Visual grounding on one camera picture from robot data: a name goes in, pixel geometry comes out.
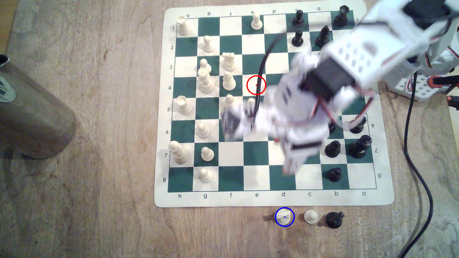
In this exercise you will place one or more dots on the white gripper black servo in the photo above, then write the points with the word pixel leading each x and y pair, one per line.
pixel 305 146

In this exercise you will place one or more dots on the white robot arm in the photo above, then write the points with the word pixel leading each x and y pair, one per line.
pixel 358 53

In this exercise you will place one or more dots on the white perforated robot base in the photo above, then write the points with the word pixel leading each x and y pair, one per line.
pixel 412 87

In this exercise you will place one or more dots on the green and white chess mat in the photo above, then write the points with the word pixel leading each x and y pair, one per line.
pixel 256 154

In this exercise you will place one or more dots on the black pawn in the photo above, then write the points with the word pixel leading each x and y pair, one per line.
pixel 297 38
pixel 332 128
pixel 335 175
pixel 297 18

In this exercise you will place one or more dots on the white bishop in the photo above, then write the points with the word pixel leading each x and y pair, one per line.
pixel 229 101
pixel 228 81

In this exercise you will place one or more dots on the black bishop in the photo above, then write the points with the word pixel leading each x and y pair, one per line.
pixel 323 37
pixel 358 128

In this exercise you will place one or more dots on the white queen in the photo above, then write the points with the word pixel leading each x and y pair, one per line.
pixel 205 82

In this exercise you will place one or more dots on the tall white king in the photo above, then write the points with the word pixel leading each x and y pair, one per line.
pixel 178 153

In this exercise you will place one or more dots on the white rook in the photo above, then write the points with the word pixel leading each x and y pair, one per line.
pixel 183 27
pixel 184 105

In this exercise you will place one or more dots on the white pawn g3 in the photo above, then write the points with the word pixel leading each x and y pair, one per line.
pixel 204 64

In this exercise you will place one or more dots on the black rook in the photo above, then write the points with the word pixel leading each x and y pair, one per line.
pixel 341 17

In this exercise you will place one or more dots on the orange and black clamp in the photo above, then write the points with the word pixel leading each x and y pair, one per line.
pixel 443 80

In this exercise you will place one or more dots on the grey metal cylinder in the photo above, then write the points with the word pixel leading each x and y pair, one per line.
pixel 32 114

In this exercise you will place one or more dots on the wrist camera on white mount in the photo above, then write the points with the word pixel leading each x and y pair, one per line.
pixel 231 123

